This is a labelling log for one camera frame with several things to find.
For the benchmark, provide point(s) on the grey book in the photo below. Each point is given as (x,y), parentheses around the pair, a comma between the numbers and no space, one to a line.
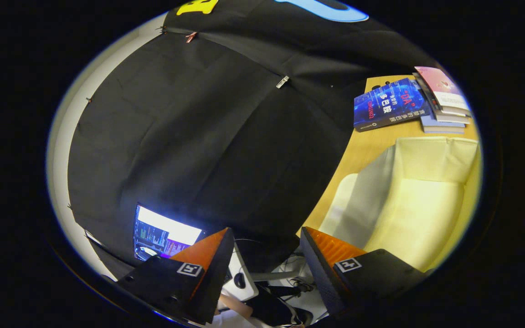
(449,119)

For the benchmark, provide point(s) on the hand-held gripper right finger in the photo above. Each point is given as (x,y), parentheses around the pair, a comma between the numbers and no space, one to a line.
(324,278)

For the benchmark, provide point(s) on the dark blue book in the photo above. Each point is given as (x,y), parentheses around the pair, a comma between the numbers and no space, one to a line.
(390,102)

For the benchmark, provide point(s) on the silver clip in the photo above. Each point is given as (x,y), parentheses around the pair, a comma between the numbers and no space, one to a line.
(282,82)

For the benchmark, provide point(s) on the computer monitor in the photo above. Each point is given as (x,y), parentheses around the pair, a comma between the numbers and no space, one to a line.
(167,228)

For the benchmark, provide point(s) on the white side desk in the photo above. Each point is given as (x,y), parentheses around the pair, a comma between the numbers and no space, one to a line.
(249,291)

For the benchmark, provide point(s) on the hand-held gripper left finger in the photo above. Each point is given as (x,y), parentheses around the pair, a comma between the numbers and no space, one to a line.
(212,282)

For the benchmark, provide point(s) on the black computer mouse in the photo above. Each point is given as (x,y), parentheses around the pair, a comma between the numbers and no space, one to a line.
(239,280)

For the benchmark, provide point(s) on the beige fabric storage box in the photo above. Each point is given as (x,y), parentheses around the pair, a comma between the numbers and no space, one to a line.
(417,205)

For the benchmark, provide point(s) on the grey metal bar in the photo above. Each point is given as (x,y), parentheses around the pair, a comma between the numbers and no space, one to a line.
(271,275)

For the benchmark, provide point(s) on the copper clip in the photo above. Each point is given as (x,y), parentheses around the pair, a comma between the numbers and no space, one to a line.
(191,37)

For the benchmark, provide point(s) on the pale blue book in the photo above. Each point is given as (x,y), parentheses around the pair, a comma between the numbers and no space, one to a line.
(442,126)

